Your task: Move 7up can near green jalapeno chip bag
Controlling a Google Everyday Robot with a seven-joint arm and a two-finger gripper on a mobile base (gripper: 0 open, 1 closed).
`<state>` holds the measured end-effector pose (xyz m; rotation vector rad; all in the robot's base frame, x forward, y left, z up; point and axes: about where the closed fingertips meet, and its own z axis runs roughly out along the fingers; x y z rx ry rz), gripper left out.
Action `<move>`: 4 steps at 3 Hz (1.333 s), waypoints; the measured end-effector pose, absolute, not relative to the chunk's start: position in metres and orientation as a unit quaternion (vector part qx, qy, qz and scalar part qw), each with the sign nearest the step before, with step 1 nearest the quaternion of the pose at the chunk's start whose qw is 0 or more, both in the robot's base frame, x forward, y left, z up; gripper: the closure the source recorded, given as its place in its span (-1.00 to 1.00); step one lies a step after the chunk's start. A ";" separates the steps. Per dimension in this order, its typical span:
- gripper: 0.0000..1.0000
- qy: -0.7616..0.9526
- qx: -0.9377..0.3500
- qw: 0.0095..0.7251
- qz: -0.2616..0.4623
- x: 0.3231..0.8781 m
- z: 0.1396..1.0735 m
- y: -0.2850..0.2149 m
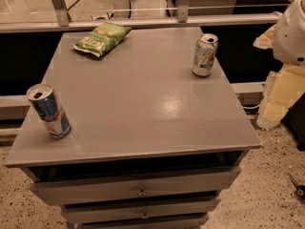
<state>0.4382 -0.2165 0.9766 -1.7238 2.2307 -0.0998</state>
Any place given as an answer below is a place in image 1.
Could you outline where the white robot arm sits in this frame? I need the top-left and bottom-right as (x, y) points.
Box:
(254, 0), (305, 129)

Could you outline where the drawer knob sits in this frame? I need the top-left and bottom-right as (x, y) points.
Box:
(141, 212), (149, 219)
(137, 189), (147, 198)

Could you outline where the green jalapeno chip bag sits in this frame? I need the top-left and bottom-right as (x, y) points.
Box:
(73, 22), (132, 57)

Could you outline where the top drawer knob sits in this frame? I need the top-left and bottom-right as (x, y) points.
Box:
(137, 189), (147, 198)

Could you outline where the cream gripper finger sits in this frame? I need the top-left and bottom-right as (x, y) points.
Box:
(254, 25), (305, 129)

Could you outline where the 7up soda can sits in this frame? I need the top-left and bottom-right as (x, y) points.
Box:
(192, 33), (218, 77)

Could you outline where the blue Red Bull can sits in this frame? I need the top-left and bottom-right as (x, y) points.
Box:
(27, 83), (71, 138)

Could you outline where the grey drawer cabinet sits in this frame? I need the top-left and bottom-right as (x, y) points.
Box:
(6, 28), (260, 229)

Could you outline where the grey metal railing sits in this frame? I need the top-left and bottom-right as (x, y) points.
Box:
(0, 0), (293, 33)

